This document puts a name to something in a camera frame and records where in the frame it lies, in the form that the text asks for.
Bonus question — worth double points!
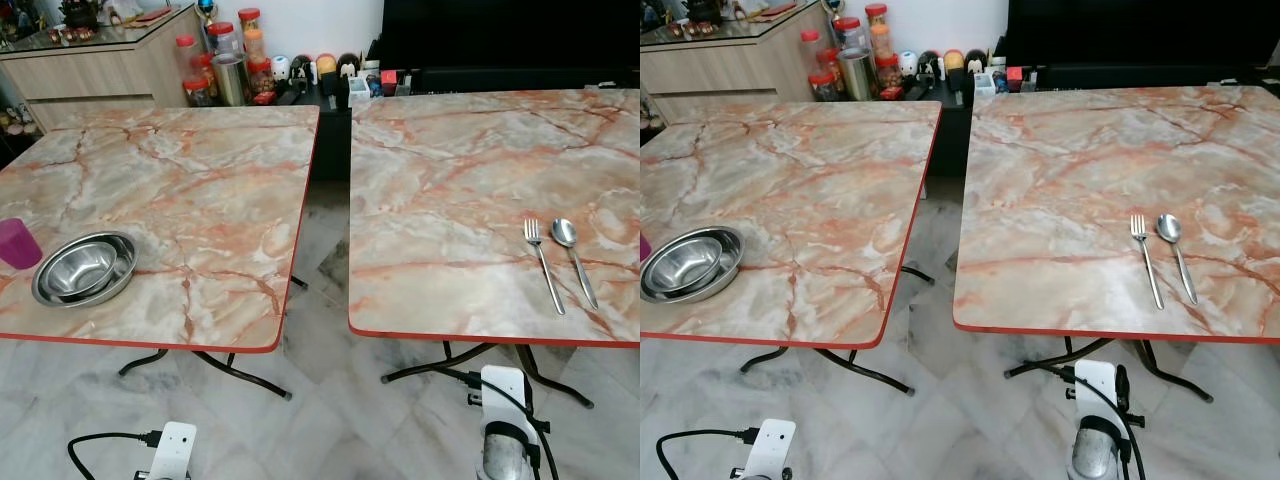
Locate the silver metal fork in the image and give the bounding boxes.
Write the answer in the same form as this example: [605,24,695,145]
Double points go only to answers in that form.
[1130,214,1166,311]
[523,218,567,317]

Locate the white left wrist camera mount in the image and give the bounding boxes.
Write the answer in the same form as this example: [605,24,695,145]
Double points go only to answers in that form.
[147,421,198,480]
[745,418,798,480]

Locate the steel cylindrical container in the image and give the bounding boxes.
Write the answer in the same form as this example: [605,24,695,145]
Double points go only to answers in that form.
[840,47,877,102]
[213,52,251,107]

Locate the tall red-lidded jar orange contents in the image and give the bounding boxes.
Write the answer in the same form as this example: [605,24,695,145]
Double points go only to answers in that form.
[238,8,263,61]
[866,4,891,56]

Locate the black metal table legs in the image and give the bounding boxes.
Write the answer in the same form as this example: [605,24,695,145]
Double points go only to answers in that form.
[117,346,294,402]
[1005,337,1216,403]
[382,340,596,409]
[740,345,914,396]

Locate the black flat television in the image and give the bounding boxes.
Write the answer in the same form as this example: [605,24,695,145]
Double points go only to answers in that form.
[372,0,641,73]
[1003,0,1280,69]

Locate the smaller steel bowl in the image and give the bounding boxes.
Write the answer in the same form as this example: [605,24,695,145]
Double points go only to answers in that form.
[38,238,121,299]
[648,234,726,291]

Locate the large steel bowl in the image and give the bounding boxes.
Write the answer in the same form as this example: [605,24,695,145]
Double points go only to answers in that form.
[640,226,746,304]
[31,231,139,309]

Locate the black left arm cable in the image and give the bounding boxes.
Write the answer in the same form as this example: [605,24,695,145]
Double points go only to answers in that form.
[67,430,163,480]
[655,428,761,480]

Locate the silver metal spoon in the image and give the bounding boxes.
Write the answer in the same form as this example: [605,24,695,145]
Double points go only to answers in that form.
[551,217,600,312]
[1155,213,1199,306]

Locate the light wooden cabinet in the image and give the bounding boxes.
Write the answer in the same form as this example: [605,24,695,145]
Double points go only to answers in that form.
[0,4,208,133]
[640,2,831,126]

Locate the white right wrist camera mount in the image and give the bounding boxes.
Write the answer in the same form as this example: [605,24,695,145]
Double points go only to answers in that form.
[1072,359,1121,421]
[479,365,529,433]

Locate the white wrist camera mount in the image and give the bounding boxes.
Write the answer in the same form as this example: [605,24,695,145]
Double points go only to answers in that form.
[745,418,798,480]
[147,421,198,480]
[1072,359,1121,421]
[479,365,529,433]

